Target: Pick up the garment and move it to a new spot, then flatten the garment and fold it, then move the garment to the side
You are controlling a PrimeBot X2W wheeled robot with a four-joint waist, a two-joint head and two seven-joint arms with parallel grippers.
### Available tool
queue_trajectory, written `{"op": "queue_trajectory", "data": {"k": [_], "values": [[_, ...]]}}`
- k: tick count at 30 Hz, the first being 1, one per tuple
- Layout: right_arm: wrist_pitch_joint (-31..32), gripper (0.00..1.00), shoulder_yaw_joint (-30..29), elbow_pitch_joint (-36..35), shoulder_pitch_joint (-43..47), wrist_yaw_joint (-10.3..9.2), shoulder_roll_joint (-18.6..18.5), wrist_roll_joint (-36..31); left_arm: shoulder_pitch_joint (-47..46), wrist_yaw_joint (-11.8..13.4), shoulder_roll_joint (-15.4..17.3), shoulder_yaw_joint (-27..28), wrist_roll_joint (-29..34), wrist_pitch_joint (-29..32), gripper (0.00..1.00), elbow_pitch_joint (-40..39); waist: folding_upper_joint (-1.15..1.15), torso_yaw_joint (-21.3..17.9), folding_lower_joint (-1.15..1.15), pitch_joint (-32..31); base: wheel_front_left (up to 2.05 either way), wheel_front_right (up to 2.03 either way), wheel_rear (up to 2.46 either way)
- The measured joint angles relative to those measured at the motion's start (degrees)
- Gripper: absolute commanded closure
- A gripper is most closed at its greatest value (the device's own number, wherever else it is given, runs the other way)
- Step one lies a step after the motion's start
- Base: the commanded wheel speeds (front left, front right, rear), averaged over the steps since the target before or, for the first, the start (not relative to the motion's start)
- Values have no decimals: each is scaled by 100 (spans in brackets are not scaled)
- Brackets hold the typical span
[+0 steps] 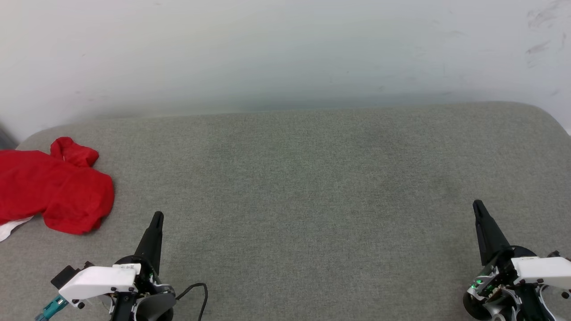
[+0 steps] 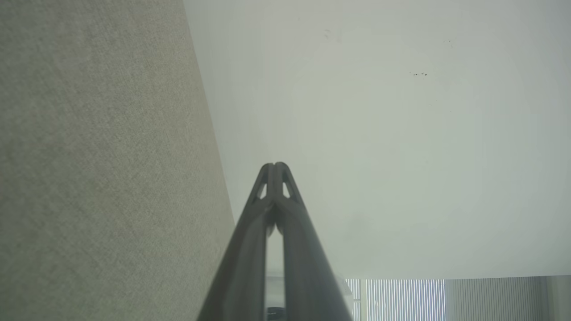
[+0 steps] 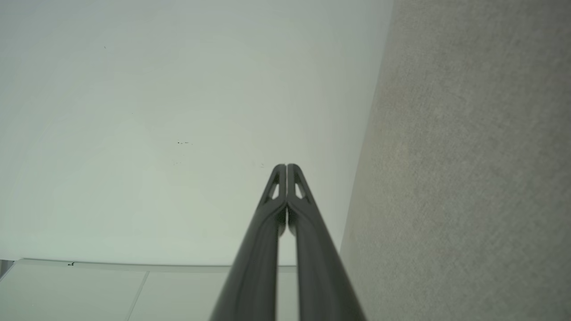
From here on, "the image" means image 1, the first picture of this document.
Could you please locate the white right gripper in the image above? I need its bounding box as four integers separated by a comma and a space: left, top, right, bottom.
473, 200, 571, 290

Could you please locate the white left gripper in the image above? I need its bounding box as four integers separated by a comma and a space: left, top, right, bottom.
58, 211, 177, 309

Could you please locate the thin black cable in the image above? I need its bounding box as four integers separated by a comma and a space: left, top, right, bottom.
176, 283, 209, 321

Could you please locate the red and white t-shirt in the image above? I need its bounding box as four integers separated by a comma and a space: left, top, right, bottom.
0, 136, 115, 242

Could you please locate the teal cable connector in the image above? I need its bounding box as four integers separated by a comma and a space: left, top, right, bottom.
35, 295, 68, 321

